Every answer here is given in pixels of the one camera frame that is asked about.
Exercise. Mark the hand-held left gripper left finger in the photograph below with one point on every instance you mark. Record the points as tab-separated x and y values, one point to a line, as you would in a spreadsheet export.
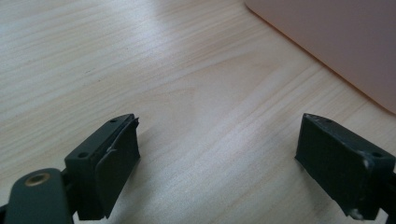
106	165

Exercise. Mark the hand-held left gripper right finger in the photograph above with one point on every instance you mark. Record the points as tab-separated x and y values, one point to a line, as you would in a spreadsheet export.
342	168

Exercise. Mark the pink storage box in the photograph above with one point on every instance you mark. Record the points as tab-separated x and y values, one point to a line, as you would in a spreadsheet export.
342	37

